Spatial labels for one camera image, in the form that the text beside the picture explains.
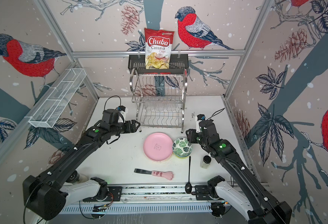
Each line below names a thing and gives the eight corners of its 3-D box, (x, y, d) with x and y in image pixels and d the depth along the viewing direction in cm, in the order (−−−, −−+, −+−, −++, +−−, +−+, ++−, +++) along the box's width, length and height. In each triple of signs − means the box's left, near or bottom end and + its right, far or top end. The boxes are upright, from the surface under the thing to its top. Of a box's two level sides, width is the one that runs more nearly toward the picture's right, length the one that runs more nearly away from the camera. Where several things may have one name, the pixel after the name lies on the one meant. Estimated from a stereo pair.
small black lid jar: (200, 168, 83) (203, 163, 76) (199, 161, 86) (202, 155, 79) (208, 168, 83) (212, 163, 76) (206, 161, 86) (210, 155, 79)
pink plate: (141, 161, 85) (141, 160, 84) (145, 133, 98) (144, 132, 96) (173, 161, 85) (173, 159, 84) (172, 133, 98) (172, 132, 96)
